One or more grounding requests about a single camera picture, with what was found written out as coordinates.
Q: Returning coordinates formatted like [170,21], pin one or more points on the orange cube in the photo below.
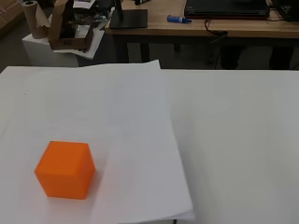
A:
[64,171]

